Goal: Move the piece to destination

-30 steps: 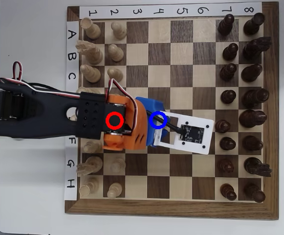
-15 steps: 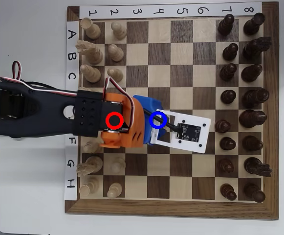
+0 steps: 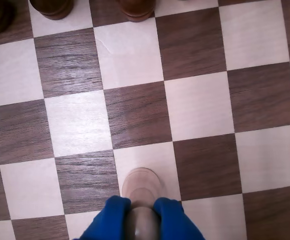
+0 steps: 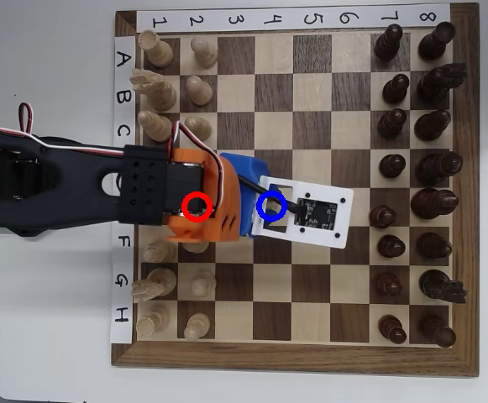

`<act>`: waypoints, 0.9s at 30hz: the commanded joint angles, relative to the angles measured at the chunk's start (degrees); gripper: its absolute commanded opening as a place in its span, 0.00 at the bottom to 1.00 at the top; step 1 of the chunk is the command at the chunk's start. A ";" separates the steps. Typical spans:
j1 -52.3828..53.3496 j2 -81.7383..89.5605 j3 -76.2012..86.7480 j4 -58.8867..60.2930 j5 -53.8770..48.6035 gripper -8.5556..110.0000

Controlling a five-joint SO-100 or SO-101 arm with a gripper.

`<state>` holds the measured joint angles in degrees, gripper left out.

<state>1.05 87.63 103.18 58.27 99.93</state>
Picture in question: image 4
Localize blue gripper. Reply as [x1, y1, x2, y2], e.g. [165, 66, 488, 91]
[219, 151, 270, 239]

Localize light wooden bishop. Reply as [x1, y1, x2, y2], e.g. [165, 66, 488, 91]
[142, 238, 178, 265]
[136, 109, 175, 143]

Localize light wooden knight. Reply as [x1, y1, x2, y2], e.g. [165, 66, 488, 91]
[130, 267, 178, 304]
[129, 68, 177, 113]

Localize dark wooden pawn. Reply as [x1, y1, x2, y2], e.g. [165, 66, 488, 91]
[372, 271, 404, 298]
[381, 73, 411, 105]
[376, 107, 408, 139]
[376, 233, 407, 259]
[373, 23, 404, 61]
[377, 314, 408, 346]
[368, 204, 398, 230]
[378, 154, 407, 179]

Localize light wooden rook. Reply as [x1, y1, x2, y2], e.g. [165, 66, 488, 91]
[135, 304, 172, 340]
[137, 29, 175, 69]

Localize white paper strip with numbers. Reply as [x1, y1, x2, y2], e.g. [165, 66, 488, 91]
[135, 3, 452, 33]

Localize white paper strip with letters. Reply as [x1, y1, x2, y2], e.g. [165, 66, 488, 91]
[108, 34, 139, 345]

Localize dark wooden king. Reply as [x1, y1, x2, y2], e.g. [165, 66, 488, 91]
[410, 187, 460, 221]

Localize dark wooden bishop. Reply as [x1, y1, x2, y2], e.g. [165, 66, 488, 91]
[413, 108, 453, 143]
[415, 232, 454, 260]

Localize dark wooden queen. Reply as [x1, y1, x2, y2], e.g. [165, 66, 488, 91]
[415, 150, 464, 188]

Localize wooden chessboard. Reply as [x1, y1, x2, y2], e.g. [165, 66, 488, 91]
[110, 2, 481, 378]

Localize dark wooden knight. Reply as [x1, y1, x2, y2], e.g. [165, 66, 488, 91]
[416, 62, 469, 104]
[418, 269, 470, 305]

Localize dark wooden rook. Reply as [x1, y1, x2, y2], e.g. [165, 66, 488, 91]
[418, 313, 458, 349]
[417, 20, 457, 62]

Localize black camera cable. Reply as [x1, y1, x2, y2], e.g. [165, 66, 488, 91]
[238, 174, 307, 226]

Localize red white black servo wire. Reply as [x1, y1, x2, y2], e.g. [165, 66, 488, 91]
[168, 120, 235, 209]
[0, 102, 126, 153]

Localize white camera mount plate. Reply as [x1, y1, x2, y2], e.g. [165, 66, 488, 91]
[249, 174, 355, 250]

